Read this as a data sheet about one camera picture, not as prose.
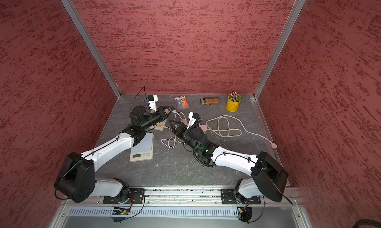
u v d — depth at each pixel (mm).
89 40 877
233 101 1027
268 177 425
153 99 727
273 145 958
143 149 849
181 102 1139
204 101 1134
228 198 738
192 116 695
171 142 931
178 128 652
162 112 713
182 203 728
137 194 743
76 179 421
